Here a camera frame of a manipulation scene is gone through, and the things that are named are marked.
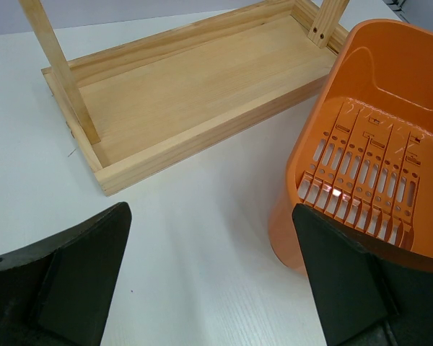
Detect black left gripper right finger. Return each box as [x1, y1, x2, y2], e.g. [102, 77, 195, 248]
[292, 204, 433, 345]

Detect orange plastic basket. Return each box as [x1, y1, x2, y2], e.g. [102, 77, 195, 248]
[268, 19, 433, 272]

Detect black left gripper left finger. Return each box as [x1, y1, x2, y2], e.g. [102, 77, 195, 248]
[0, 202, 132, 345]

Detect wooden clothes rack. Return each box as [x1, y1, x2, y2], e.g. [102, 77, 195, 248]
[21, 1, 348, 196]

